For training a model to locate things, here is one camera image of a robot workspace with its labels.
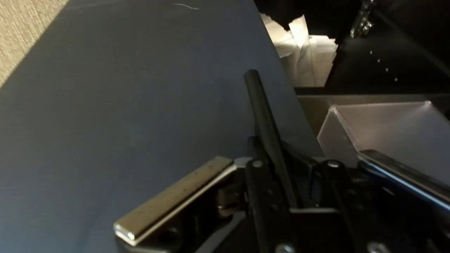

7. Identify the gripper right finger with silver pad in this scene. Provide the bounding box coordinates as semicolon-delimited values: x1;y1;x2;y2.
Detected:
322;148;450;253

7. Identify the gripper left finger with silver pad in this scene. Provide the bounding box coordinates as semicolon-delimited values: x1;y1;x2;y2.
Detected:
113;155;299;253

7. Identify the black bar door handle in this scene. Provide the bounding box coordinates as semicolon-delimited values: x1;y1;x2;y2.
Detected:
242;69;303;209

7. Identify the white crumpled cloth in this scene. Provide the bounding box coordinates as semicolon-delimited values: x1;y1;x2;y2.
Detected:
261;13;341;89

